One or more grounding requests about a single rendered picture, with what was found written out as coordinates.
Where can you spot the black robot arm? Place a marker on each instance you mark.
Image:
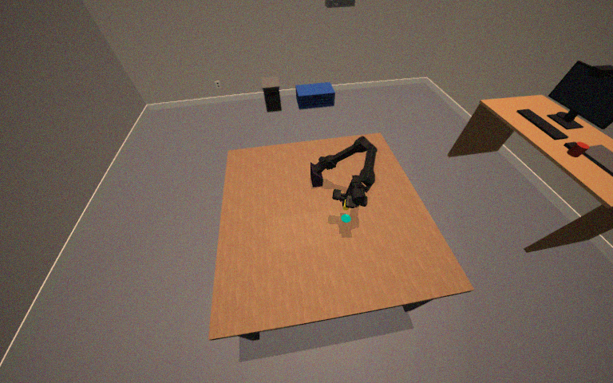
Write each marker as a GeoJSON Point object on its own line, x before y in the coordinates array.
{"type": "Point", "coordinates": [366, 176]}

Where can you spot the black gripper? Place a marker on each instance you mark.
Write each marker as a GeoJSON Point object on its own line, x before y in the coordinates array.
{"type": "Point", "coordinates": [337, 195]}

